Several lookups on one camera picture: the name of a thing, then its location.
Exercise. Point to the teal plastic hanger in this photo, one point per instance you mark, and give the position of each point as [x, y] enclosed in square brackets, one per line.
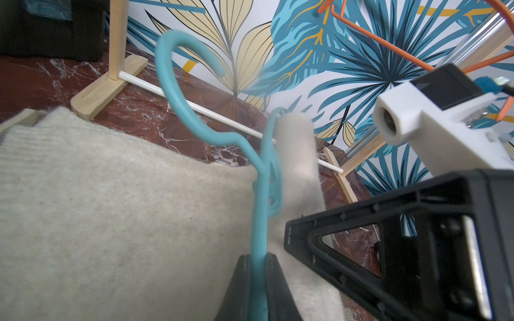
[268, 186]

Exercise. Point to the wooden clothes rack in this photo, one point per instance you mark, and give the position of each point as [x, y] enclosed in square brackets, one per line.
[90, 101]

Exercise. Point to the right aluminium frame post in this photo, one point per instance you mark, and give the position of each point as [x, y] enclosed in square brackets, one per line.
[485, 42]

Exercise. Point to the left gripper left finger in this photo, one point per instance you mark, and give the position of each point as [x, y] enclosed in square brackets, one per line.
[235, 305]

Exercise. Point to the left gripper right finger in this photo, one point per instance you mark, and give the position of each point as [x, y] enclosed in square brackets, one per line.
[280, 301]

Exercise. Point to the black yellow toolbox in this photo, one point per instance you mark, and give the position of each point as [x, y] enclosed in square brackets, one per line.
[54, 29]

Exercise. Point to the orange plastic hanger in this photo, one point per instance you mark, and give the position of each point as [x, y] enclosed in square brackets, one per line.
[498, 6]

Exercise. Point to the beige knitted scarf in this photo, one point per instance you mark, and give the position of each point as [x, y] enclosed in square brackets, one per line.
[100, 225]

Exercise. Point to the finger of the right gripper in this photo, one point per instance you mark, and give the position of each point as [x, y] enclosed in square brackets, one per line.
[446, 249]

